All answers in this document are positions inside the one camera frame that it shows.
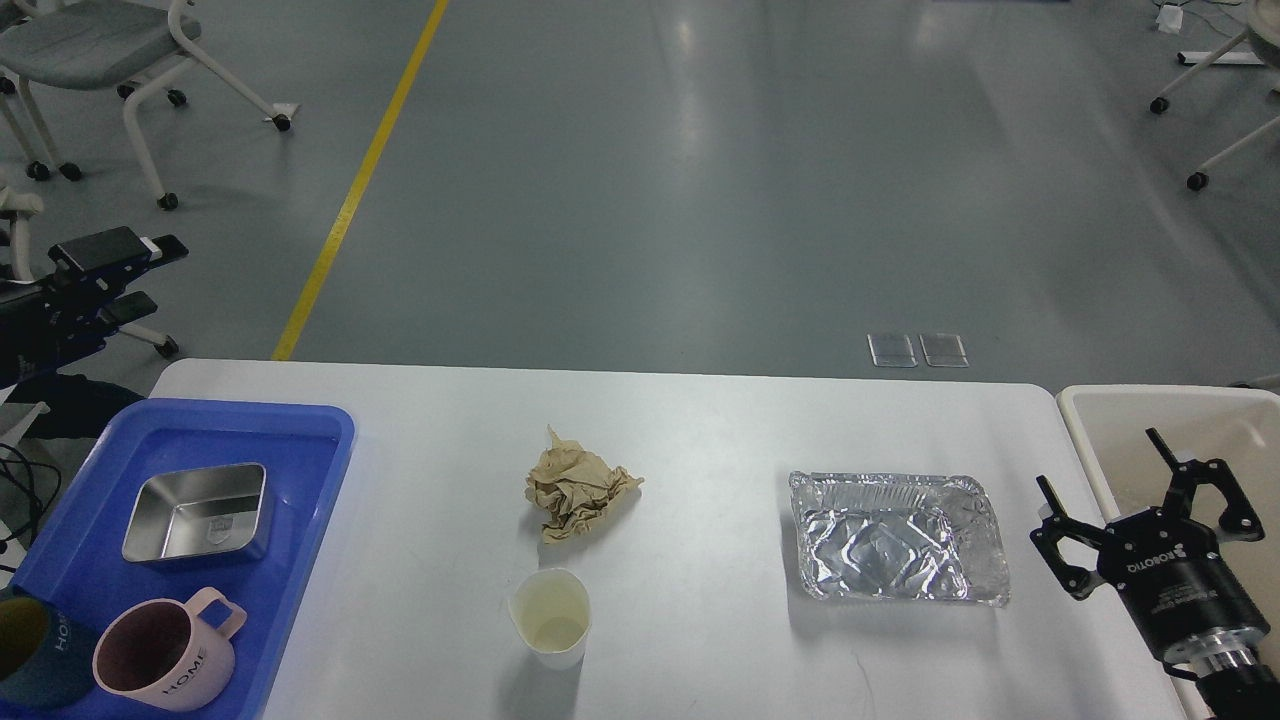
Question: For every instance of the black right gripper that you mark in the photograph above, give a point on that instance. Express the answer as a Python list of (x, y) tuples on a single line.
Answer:
[(1166, 567)]

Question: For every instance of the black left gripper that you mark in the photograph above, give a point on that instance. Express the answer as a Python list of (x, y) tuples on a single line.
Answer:
[(48, 326)]

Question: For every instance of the aluminium foil tray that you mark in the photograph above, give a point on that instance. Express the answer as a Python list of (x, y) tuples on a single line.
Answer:
[(896, 537)]

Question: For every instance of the square stainless steel dish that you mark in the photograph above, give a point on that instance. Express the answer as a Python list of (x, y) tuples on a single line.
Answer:
[(201, 517)]

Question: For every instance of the pink HOME mug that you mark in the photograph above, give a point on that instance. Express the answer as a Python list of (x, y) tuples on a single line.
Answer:
[(170, 654)]

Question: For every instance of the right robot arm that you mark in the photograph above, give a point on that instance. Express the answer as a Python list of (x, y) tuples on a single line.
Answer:
[(1230, 678)]

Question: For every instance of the person in dark jeans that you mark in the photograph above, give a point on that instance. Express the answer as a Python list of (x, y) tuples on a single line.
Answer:
[(77, 407)]

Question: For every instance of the beige plastic bin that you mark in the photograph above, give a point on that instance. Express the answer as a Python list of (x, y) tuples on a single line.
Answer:
[(1107, 425)]

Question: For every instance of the grey office chair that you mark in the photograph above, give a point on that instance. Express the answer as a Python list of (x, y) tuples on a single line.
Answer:
[(93, 45)]

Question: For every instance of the right floor socket plate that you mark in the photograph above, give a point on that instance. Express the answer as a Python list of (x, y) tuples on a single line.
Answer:
[(944, 350)]

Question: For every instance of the floor socket plate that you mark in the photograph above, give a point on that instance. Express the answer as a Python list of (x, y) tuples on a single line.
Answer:
[(892, 350), (944, 350)]

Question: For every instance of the left floor socket plate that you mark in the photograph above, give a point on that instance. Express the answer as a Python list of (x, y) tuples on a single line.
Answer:
[(892, 350)]

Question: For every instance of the dark teal HOME mug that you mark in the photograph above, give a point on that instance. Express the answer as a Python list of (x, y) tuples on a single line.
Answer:
[(46, 654)]

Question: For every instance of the crumpled brown paper napkin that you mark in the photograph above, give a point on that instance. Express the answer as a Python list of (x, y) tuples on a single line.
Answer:
[(576, 487)]

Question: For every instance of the white paper cup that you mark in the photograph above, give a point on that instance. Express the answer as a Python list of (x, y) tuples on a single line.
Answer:
[(552, 614)]

